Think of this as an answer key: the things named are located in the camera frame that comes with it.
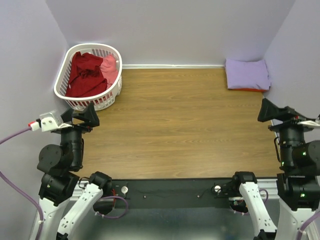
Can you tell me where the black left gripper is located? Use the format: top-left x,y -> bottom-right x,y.
58,100 -> 100,168

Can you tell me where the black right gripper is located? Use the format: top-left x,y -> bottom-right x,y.
258,95 -> 320,167

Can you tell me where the lavender t shirt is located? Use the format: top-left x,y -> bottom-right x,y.
225,59 -> 271,91

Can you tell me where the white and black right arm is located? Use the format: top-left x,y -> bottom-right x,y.
230,98 -> 320,240

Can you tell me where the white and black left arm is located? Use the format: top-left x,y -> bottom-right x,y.
30,103 -> 112,240

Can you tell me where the folded orange t shirt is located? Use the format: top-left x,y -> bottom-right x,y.
232,88 -> 267,93

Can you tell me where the white plastic laundry basket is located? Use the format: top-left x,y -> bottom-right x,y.
53,43 -> 123,111

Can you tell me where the dark red t shirt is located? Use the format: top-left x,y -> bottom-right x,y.
65,51 -> 108,98

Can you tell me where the pink t shirt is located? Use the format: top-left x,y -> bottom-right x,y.
100,54 -> 119,89

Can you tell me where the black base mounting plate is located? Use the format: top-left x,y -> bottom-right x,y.
112,177 -> 232,210

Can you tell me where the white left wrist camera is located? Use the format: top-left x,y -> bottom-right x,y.
28,110 -> 72,132

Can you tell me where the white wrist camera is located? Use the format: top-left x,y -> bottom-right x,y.
295,115 -> 320,129
28,110 -> 72,132

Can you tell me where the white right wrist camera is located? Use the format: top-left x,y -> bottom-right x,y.
295,115 -> 320,129

